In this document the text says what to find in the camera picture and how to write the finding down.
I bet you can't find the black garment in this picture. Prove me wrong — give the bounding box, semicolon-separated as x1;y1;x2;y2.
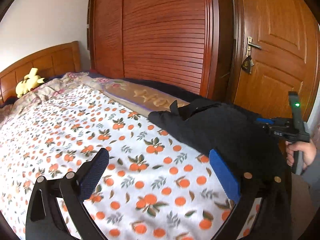
147;97;288;178

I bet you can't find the wooden bedroom door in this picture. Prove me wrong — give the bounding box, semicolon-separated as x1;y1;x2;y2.
229;0;319;120

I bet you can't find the person's right hand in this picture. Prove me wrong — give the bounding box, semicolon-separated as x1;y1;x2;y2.
285;140;317;170

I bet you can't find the orange-print white bed sheet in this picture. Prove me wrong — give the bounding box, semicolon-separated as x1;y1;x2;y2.
0;83;263;240

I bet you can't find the floral quilt at bed head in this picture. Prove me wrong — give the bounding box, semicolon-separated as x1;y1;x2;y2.
0;71;111;126

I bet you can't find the beige patterned mattress edge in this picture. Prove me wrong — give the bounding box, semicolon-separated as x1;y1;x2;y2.
84;76;189;117

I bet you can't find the wooden louvered wardrobe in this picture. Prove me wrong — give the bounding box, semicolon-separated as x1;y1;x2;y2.
88;0;233;101

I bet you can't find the yellow Pikachu plush toy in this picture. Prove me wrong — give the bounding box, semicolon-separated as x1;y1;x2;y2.
15;68;47;98

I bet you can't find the wooden headboard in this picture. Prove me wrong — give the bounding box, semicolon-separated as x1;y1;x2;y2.
1;41;81;103

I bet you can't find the dark tag on door handle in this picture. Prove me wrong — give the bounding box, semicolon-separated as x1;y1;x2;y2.
241;56;254;75

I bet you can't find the brass door handle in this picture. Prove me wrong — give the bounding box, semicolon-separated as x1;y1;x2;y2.
246;36;262;57

